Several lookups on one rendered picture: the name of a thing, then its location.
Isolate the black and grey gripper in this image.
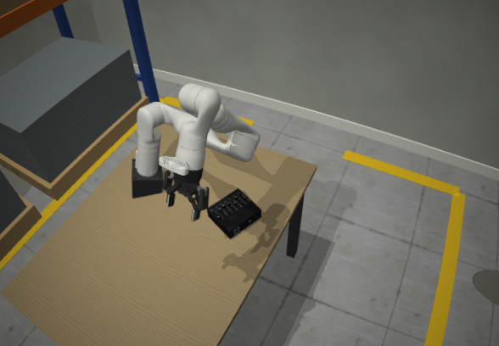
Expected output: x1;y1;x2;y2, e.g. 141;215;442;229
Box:
162;169;209;221

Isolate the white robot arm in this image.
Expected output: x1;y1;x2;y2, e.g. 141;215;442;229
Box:
135;83;261;176

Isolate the black lighting desk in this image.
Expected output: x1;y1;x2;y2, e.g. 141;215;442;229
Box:
207;189;261;239

